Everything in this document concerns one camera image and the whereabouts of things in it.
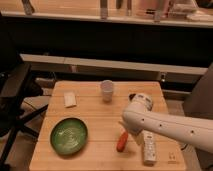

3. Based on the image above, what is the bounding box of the white sponge block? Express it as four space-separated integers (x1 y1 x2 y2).
64 92 77 108

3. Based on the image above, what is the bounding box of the white plastic bottle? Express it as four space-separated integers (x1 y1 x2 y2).
143 131 157 166

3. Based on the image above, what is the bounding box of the white paper cup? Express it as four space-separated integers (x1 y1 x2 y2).
100 80 114 102

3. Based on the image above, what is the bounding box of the green round plate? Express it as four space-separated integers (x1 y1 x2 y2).
50 118 88 156

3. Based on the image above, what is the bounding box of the black rectangular remote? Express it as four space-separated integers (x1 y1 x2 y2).
129 93 136 101

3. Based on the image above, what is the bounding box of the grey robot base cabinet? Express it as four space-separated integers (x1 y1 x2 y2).
181 63 213 171

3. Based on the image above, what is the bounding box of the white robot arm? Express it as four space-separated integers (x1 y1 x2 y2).
121 93 213 153

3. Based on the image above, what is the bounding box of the red orange pepper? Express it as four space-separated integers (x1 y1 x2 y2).
116 132 128 152

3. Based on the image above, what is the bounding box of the black office chair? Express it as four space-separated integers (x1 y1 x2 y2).
0 13 47 171

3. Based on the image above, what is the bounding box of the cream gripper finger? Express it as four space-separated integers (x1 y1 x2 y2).
118 121 130 134

